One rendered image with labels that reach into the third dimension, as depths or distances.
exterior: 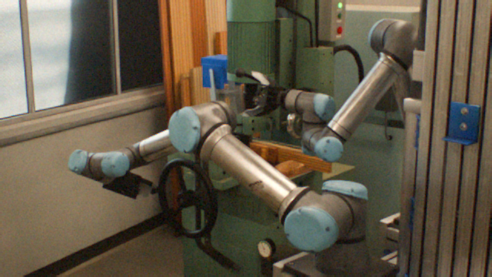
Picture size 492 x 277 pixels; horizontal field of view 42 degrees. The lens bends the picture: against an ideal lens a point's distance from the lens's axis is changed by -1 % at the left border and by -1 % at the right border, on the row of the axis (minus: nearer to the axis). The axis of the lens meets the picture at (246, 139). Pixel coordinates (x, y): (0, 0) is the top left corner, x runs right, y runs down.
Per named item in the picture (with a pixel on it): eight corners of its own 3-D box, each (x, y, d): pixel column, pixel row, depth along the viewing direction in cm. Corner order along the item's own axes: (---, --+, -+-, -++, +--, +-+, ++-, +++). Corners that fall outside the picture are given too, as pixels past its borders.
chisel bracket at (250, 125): (234, 135, 244) (234, 114, 242) (259, 129, 255) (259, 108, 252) (250, 139, 240) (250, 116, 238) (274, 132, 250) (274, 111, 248)
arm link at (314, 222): (363, 211, 158) (206, 92, 179) (334, 230, 146) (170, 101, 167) (341, 246, 164) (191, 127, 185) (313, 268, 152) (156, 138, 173)
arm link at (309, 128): (307, 160, 197) (308, 125, 194) (297, 151, 208) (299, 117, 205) (332, 159, 199) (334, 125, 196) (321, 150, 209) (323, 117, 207)
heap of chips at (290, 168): (266, 174, 223) (266, 163, 222) (290, 165, 233) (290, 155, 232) (287, 179, 217) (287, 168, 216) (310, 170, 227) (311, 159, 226)
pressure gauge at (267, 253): (257, 259, 224) (257, 238, 222) (264, 256, 226) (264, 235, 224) (270, 265, 220) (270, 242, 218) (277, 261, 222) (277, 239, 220)
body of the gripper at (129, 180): (123, 195, 222) (97, 185, 213) (132, 171, 223) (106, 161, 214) (137, 200, 217) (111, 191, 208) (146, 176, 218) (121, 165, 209)
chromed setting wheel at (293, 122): (284, 140, 244) (284, 108, 241) (304, 135, 253) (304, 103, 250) (290, 141, 242) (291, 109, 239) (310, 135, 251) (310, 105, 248)
